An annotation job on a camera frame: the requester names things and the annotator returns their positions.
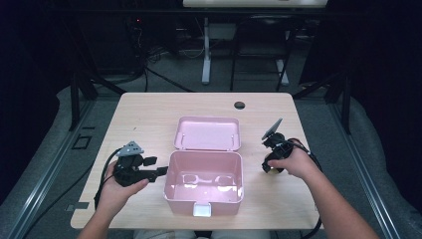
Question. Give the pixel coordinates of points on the dark computer tower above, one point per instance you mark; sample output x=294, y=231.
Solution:
x=109, y=49

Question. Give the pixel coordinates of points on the person's right hand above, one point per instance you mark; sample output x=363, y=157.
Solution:
x=298, y=162

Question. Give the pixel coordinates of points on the dark curtain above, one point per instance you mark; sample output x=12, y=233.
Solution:
x=23, y=83
x=391, y=83

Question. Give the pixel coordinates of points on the black chair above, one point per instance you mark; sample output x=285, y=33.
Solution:
x=233, y=66

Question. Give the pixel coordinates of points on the white desk with white legs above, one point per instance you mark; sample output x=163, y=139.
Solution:
x=206, y=66

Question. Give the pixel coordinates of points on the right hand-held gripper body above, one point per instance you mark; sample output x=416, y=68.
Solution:
x=278, y=144

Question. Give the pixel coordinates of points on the black metal stand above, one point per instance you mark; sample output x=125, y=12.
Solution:
x=346, y=106
x=74, y=99

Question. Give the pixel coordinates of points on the pink plastic box with lid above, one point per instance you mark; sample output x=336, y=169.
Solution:
x=204, y=159

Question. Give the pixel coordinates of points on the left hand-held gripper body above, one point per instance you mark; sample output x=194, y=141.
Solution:
x=127, y=172

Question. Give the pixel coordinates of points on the grey tape strip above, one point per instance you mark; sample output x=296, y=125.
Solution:
x=74, y=206

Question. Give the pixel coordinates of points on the aluminium floor rail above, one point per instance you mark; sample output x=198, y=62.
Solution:
x=43, y=179
x=365, y=179

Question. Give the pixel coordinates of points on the person's left hand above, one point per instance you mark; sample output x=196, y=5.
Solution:
x=114, y=195

